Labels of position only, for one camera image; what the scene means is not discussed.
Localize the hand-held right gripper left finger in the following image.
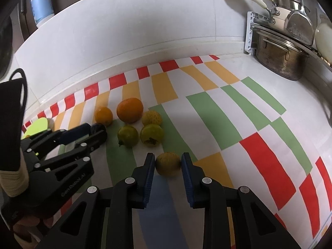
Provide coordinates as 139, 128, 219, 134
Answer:
34, 153, 156, 249

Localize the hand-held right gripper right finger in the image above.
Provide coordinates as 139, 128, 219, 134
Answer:
181, 153, 303, 249

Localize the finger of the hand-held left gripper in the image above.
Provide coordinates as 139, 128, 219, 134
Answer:
32, 130, 108, 173
21, 123, 92, 159

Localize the dark plum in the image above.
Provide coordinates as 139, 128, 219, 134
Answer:
92, 123, 107, 135

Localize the small orange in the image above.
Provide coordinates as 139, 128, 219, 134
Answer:
94, 106, 114, 125

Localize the small yellow-orange citrus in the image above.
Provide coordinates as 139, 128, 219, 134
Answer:
155, 152, 181, 177

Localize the small green fruit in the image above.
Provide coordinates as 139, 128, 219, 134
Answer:
117, 125, 139, 147

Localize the large orange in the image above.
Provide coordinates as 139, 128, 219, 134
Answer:
116, 98, 144, 124

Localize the green plate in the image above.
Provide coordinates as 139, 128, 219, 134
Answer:
22, 117, 50, 139

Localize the yellow-green fruit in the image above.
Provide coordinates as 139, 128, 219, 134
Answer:
140, 124, 164, 147

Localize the speckled yellow fruit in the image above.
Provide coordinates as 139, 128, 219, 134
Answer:
142, 110, 163, 127

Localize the person's left hand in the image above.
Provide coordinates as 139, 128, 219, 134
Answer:
12, 213, 56, 242

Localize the checked tablecloth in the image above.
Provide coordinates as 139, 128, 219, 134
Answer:
22, 54, 332, 249

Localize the blue and white bottle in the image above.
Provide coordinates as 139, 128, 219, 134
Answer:
31, 0, 55, 28

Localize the large steel pot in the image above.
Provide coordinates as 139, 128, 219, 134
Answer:
255, 28, 309, 81

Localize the steel spatula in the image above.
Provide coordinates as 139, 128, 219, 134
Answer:
284, 0, 315, 46

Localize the white plastic bracket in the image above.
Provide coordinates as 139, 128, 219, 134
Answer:
244, 11, 269, 55

